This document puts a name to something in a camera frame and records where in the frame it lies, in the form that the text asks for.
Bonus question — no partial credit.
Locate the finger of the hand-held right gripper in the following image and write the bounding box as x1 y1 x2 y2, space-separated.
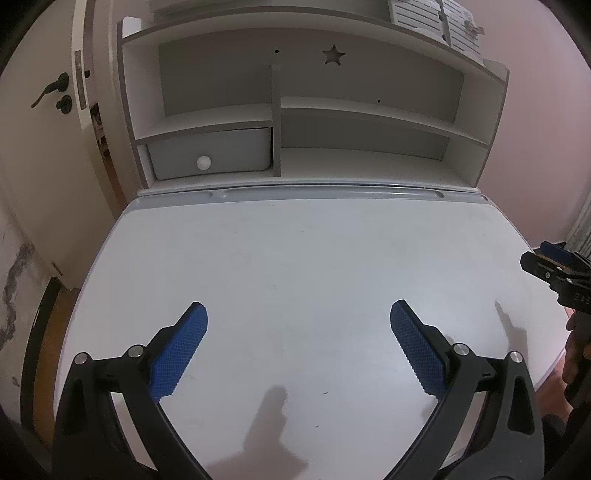
520 250 567 289
538 241 578 267

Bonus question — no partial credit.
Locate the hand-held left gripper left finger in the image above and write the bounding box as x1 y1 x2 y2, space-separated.
52 301 209 480

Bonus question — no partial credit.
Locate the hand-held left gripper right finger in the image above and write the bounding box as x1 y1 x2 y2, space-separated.
390 299 544 480

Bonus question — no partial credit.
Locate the person's right hand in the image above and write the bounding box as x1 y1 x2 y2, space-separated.
563 313 591 403

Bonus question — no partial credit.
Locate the grey curtain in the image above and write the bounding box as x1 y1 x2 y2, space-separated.
563 194 591 259

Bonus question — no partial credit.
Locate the white desk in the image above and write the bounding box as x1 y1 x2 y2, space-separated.
53 182 571 480

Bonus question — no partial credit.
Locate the white drawer with round knob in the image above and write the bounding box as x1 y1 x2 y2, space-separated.
148 127 273 181

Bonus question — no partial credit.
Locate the white desk shelf hutch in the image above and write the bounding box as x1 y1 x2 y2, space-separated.
117 4 510 195

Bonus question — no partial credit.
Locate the white slatted storage box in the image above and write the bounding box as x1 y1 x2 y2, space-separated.
390 0 452 45
443 0 486 59

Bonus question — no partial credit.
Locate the cream door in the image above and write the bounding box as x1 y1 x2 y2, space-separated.
0 0 101 282

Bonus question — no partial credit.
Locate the black door handle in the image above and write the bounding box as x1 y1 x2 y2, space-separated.
30 72 74 114

